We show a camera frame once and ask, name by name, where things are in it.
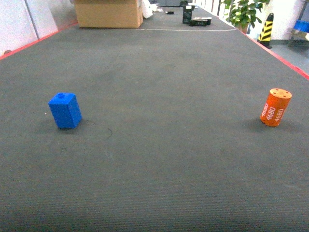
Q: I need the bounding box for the tall black box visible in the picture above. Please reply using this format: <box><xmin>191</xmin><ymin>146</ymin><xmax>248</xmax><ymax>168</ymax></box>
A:
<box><xmin>183</xmin><ymin>5</ymin><xmax>195</xmax><ymax>24</ymax></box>

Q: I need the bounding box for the large cardboard box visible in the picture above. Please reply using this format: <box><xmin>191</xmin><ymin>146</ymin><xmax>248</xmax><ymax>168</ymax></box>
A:
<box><xmin>74</xmin><ymin>0</ymin><xmax>143</xmax><ymax>29</ymax></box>

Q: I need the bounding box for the yellow black traffic cone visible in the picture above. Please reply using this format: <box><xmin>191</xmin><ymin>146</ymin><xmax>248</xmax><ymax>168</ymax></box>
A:
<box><xmin>257</xmin><ymin>13</ymin><xmax>274</xmax><ymax>49</ymax></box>

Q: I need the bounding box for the blue rectangular plastic part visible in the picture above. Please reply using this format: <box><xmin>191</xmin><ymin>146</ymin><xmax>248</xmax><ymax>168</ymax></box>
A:
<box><xmin>48</xmin><ymin>92</ymin><xmax>82</xmax><ymax>129</ymax></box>

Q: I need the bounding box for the potted green plant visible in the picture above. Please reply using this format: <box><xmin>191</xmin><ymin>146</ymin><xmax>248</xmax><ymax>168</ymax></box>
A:
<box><xmin>220</xmin><ymin>0</ymin><xmax>270</xmax><ymax>34</ymax></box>

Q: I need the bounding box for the orange cylindrical cap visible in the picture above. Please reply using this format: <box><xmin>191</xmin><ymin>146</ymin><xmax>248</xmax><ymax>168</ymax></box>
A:
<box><xmin>260</xmin><ymin>88</ymin><xmax>292</xmax><ymax>127</ymax></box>

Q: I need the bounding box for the flat black box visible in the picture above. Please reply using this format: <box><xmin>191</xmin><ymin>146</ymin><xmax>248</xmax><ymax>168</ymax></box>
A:
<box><xmin>189</xmin><ymin>17</ymin><xmax>212</xmax><ymax>27</ymax></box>

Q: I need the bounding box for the red conveyor frame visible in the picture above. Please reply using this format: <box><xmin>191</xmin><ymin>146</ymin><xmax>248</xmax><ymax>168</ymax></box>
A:
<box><xmin>0</xmin><ymin>14</ymin><xmax>309</xmax><ymax>135</ymax></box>

